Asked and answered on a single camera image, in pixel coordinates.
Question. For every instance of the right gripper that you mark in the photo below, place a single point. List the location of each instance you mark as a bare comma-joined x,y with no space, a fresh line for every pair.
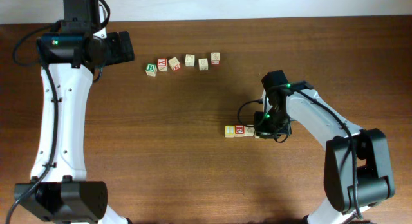
261,130

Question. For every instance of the beige gnome picture block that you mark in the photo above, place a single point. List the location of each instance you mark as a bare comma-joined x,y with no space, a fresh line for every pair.
249,132

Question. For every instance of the red letter E block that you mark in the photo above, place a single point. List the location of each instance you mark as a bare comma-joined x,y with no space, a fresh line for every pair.
239,131

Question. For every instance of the yellow letter I block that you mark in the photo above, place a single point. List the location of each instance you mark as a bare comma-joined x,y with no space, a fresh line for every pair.
229,131

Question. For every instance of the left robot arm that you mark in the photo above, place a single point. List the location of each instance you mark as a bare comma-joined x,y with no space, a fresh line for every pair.
72,53

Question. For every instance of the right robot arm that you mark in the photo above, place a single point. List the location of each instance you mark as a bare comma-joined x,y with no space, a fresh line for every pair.
357,169

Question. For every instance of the tilted beige red-edged block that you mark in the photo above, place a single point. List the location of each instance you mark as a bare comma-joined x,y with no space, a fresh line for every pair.
215,58

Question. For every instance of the beige block red side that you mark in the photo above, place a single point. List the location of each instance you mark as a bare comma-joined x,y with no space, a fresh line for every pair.
203,64

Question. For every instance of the plain beige picture block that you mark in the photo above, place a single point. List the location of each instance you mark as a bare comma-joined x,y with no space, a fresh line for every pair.
190,60

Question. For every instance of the tilted red-sided wooden block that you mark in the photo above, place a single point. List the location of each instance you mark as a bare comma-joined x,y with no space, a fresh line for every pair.
174,64

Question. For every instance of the red letter Y block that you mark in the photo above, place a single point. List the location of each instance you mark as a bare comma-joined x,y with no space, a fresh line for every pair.
162,64

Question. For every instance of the green letter B block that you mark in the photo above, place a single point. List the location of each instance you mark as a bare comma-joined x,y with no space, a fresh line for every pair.
151,70

